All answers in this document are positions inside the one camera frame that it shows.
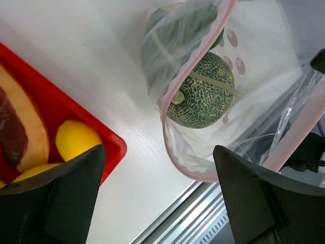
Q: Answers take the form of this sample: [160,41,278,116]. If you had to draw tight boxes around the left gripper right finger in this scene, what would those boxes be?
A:
[213,145,324,243]

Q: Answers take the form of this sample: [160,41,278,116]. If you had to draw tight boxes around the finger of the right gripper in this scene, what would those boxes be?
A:
[310,48,325,74]

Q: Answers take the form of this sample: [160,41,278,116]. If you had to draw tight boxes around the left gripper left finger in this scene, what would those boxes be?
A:
[1,145,106,243]

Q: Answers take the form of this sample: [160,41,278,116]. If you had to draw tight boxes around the yellow mango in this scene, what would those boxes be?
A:
[12,163,61,183]

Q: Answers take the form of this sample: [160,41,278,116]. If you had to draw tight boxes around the clear zip top bag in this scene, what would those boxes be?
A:
[140,1,324,182]

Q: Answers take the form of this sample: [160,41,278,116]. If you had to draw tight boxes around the netted green melon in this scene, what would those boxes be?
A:
[167,51,242,129]

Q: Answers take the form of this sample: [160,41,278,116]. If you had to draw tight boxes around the green avocado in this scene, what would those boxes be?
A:
[141,1,218,89]

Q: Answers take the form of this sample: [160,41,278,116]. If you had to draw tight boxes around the orange yellow round fruit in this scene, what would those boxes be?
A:
[55,119,103,162]

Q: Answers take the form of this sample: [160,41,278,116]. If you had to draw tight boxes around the papaya slice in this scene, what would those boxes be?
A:
[1,66,50,173]

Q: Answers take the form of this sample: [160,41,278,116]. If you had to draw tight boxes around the red plastic tray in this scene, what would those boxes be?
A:
[1,44,127,184]

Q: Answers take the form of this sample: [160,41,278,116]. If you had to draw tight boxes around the aluminium mounting rail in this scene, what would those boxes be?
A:
[131,181,229,243]

